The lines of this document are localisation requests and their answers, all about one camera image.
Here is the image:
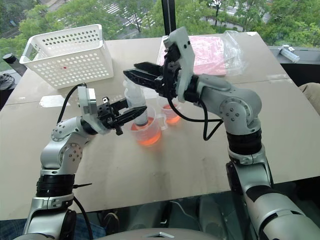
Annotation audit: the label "blue denim trouser leg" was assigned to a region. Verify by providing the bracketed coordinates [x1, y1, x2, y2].
[0, 214, 107, 240]

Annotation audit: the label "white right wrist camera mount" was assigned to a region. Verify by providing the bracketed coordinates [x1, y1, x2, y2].
[163, 26, 199, 104]

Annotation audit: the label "clear spare syringe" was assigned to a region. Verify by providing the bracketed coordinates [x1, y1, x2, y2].
[276, 45, 301, 64]

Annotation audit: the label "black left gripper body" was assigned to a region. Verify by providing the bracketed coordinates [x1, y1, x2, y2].
[96, 96, 124, 136]

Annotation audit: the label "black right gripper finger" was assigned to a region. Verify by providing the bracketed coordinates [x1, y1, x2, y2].
[122, 69, 161, 89]
[133, 61, 165, 76]

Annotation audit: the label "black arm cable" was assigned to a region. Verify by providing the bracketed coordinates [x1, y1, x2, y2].
[166, 94, 225, 142]
[56, 83, 94, 240]

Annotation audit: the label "clear plastic bag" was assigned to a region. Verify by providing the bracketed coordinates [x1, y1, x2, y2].
[221, 30, 245, 77]

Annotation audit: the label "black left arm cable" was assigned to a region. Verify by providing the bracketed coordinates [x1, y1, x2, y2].
[56, 83, 94, 240]

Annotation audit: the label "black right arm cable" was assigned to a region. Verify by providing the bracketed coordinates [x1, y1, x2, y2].
[166, 94, 225, 142]

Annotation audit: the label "white perforated plastic basket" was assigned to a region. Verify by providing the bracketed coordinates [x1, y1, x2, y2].
[19, 23, 115, 91]

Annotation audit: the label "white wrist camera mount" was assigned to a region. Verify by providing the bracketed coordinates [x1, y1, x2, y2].
[76, 86, 111, 136]
[163, 26, 199, 104]

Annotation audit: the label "pink sheet pack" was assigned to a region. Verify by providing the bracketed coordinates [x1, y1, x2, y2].
[156, 34, 229, 76]

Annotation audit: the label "small clear measuring cup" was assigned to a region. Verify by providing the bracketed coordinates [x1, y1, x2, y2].
[157, 96, 182, 126]

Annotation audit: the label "black capped bottle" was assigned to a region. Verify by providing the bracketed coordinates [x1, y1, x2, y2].
[2, 52, 27, 76]

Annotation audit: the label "black tangled cables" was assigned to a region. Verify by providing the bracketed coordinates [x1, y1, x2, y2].
[0, 73, 16, 91]

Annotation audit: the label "grey robot torso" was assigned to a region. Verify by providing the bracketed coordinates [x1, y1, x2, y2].
[94, 226, 209, 240]

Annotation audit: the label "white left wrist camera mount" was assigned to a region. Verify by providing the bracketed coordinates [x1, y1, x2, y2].
[76, 86, 111, 136]

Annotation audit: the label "black window post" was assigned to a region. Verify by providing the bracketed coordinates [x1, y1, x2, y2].
[161, 0, 177, 37]

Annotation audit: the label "large clear measuring cup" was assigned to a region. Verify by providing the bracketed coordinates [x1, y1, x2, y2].
[128, 104, 167, 149]

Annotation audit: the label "person's beige trouser knee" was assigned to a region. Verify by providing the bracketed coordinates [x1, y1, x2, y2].
[298, 82, 320, 114]

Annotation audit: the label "clear plastic syringe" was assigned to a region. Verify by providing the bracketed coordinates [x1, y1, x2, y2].
[123, 80, 150, 127]

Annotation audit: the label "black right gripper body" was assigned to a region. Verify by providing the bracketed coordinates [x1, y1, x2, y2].
[154, 44, 184, 100]

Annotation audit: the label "dark shoe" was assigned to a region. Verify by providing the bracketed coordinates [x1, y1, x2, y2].
[103, 211, 121, 236]

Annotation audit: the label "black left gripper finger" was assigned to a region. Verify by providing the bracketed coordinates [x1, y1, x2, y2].
[109, 97, 129, 111]
[115, 105, 148, 126]

